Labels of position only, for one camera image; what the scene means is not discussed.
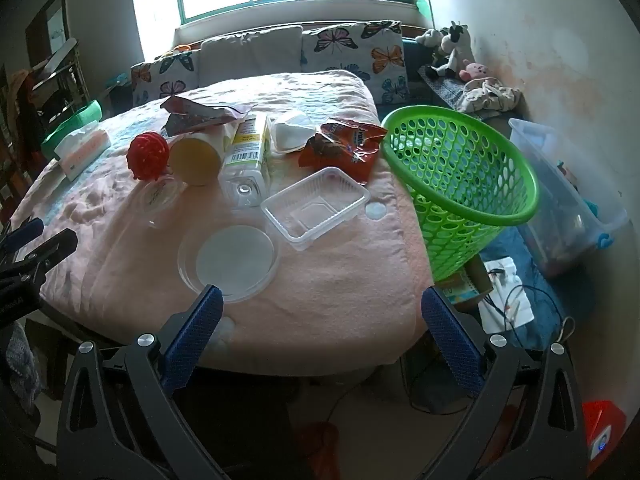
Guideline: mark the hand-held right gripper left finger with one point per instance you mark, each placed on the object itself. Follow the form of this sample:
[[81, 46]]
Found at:
[[192, 345]]

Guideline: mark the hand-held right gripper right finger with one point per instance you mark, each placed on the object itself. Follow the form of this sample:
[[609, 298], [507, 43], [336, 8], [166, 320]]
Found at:
[[452, 345]]

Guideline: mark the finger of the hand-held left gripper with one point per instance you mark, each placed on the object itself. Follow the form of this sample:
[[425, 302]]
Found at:
[[25, 233], [52, 252]]

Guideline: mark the clear round plastic lid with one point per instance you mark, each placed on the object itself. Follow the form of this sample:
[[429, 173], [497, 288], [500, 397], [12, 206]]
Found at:
[[230, 260]]

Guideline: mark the small clear lidded cup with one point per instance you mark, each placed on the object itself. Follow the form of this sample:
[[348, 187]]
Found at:
[[160, 197]]

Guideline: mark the green plastic mesh basket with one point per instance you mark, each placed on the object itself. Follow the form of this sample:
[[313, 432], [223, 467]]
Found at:
[[480, 220]]

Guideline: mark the red foam mesh ball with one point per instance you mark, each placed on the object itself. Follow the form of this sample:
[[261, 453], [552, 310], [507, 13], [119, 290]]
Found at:
[[148, 155]]

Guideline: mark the clear rectangular plastic tray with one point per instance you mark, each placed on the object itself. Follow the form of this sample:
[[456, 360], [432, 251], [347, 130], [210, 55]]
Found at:
[[300, 230]]

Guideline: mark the orange plastic cup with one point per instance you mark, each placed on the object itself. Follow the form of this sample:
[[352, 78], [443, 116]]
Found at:
[[195, 162]]

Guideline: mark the clear bottle with yellow label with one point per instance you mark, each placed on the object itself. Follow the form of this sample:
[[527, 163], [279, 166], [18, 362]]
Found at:
[[247, 155]]

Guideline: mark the purple foil snack wrapper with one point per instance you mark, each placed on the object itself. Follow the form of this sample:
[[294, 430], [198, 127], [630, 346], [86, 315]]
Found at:
[[200, 115]]

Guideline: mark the red snack bag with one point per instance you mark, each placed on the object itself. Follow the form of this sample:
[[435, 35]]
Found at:
[[350, 152]]

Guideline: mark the printed cardboard box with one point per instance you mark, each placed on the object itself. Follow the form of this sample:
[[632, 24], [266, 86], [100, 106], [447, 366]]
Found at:
[[470, 290]]

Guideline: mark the white paper sheet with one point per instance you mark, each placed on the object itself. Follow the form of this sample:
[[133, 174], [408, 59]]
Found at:
[[510, 280]]

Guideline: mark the pink tissue pack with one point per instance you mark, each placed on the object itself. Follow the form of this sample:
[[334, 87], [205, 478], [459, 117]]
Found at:
[[82, 147]]

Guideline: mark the dark hanging clothes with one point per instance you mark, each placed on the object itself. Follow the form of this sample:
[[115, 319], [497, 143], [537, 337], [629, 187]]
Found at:
[[22, 110]]

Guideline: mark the green plastic basin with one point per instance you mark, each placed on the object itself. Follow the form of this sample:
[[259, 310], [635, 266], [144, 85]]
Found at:
[[75, 120]]

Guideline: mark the blue mattress sheet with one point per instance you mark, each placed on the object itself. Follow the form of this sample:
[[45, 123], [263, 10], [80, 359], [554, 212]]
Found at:
[[565, 285]]

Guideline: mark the pink blanket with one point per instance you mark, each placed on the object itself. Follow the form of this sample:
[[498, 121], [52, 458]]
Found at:
[[325, 300]]

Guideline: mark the metal rack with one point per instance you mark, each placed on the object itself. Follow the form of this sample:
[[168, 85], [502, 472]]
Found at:
[[60, 85]]

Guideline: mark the red cloth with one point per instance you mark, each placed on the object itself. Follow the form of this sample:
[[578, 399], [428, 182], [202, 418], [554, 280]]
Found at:
[[320, 440]]

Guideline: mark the red device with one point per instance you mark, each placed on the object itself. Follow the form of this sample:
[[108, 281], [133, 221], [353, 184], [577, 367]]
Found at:
[[600, 425]]

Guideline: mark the clear plastic storage bin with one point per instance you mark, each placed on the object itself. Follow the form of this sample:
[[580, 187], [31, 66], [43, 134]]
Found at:
[[550, 200]]

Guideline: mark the teal cloth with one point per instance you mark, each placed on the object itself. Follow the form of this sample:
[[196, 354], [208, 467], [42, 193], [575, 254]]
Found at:
[[117, 80]]

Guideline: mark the teal plastic toy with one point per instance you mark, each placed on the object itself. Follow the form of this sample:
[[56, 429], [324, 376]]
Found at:
[[591, 206]]

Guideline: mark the small butterfly print pillow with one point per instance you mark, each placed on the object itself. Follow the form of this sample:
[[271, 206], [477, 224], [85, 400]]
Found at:
[[167, 75]]

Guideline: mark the orange plush toy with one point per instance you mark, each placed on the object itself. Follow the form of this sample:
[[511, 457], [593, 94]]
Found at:
[[182, 48]]

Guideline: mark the crumpled beige cloth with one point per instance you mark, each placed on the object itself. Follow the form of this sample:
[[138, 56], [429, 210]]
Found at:
[[487, 95]]

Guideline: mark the patterned bench cushion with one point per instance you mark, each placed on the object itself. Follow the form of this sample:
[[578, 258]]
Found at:
[[445, 92]]

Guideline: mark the pink plush toy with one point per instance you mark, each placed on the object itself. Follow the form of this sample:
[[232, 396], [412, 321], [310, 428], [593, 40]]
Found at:
[[475, 70]]

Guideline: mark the white pillow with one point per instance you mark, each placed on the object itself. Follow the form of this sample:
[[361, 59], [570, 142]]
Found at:
[[250, 55]]

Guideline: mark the cow plush toy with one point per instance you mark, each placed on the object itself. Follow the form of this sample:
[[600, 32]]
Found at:
[[455, 45]]

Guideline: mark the grey plush toy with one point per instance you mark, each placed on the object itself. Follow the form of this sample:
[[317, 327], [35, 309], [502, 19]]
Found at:
[[430, 37]]

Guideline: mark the large butterfly print pillow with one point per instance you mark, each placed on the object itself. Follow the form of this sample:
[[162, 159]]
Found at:
[[350, 50]]

